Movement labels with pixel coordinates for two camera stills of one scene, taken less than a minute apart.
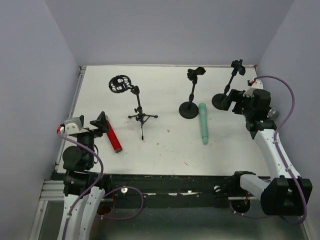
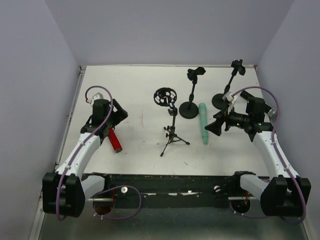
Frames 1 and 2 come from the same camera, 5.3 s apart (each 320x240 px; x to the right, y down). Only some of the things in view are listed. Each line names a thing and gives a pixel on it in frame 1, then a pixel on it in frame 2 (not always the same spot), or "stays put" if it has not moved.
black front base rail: [171, 191] stays put
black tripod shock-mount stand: [119, 84] -> [167, 96]
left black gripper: [90, 131] -> [110, 127]
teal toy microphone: [202, 109] stays put
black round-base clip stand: [190, 110] stays put
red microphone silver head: [114, 139] stays put
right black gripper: [236, 100] -> [224, 121]
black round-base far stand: [218, 99] stays put
